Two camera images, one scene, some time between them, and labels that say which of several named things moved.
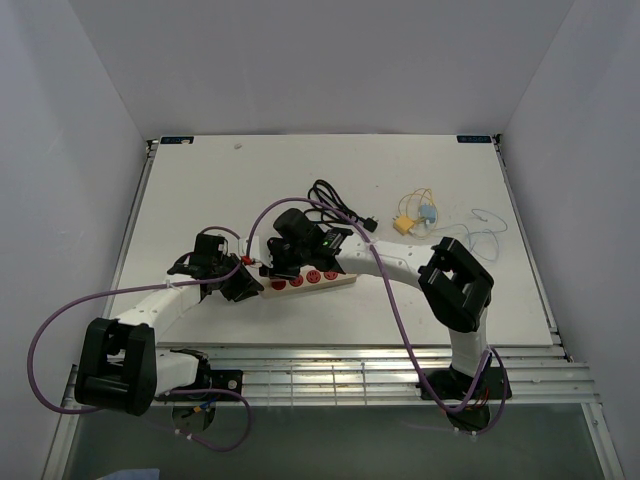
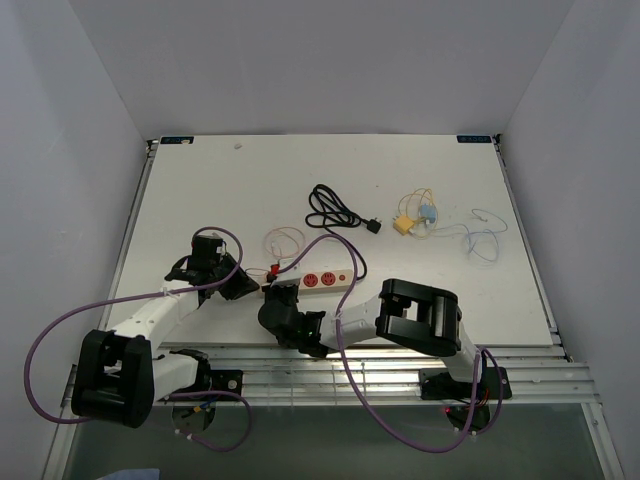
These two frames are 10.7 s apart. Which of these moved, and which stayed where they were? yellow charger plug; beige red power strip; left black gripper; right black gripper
Moved: right black gripper
Stayed: left black gripper; beige red power strip; yellow charger plug
